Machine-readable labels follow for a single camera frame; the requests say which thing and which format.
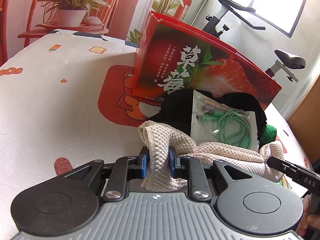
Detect black fabric item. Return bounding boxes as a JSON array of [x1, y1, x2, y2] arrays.
[[148, 89, 267, 142]]

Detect black exercise bike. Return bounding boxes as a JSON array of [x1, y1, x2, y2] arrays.
[[199, 0, 307, 83]]

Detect cream knitted cloth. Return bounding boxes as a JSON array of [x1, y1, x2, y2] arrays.
[[138, 121, 284, 192]]

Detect right hand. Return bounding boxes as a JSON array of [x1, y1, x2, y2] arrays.
[[296, 195, 320, 237]]

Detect green plush item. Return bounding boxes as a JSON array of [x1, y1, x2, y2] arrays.
[[260, 125, 277, 146]]

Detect white patterned table cover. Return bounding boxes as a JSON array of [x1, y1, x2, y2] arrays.
[[0, 29, 316, 240]]

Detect wooden door panel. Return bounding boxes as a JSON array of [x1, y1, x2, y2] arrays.
[[287, 76, 320, 164]]

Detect bagged green cables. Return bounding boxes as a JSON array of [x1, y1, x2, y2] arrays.
[[189, 90, 259, 152]]

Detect red strawberry cardboard box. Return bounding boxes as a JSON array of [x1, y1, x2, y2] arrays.
[[133, 11, 281, 108]]

